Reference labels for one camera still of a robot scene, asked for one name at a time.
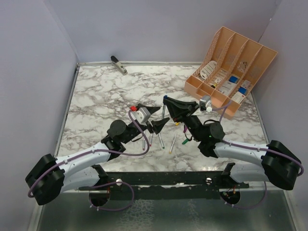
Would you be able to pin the white card packet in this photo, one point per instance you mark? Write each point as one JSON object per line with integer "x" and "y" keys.
{"x": 227, "y": 87}

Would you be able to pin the yellow marker pen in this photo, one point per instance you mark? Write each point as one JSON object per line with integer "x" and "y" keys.
{"x": 173, "y": 143}

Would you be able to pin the white oval tag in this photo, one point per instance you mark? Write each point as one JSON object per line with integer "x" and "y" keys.
{"x": 208, "y": 69}

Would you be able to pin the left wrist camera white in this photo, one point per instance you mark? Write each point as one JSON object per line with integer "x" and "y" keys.
{"x": 142, "y": 115}

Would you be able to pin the red marker pen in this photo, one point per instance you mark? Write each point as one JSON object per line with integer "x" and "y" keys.
{"x": 151, "y": 139}

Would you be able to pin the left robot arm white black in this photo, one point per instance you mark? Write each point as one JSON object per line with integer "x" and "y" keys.
{"x": 51, "y": 175}

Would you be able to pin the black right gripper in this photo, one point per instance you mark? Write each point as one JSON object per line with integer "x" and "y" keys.
{"x": 179, "y": 109}

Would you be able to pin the peach desk file organizer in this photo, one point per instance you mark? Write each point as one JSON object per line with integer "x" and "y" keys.
{"x": 235, "y": 55}

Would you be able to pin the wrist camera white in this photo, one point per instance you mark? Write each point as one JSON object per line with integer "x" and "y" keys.
{"x": 142, "y": 115}
{"x": 205, "y": 104}

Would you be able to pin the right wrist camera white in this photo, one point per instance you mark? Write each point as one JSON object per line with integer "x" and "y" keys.
{"x": 205, "y": 104}

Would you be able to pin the black mounting rail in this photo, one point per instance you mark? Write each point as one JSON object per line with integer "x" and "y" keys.
{"x": 161, "y": 185}

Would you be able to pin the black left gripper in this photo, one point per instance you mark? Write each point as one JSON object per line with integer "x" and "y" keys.
{"x": 158, "y": 124}

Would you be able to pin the blue eraser box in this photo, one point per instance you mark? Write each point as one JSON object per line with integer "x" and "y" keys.
{"x": 234, "y": 79}
{"x": 242, "y": 90}

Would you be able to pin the grey black stapler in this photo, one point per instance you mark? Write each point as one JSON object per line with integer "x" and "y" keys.
{"x": 117, "y": 64}

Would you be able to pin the green marker pen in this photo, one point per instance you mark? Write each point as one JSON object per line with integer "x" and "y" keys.
{"x": 161, "y": 141}

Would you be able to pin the blue marker pen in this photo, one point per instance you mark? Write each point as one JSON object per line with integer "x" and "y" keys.
{"x": 163, "y": 110}

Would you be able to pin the white red box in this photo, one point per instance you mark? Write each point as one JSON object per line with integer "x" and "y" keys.
{"x": 245, "y": 84}

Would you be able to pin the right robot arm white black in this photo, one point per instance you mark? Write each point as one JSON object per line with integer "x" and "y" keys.
{"x": 271, "y": 162}

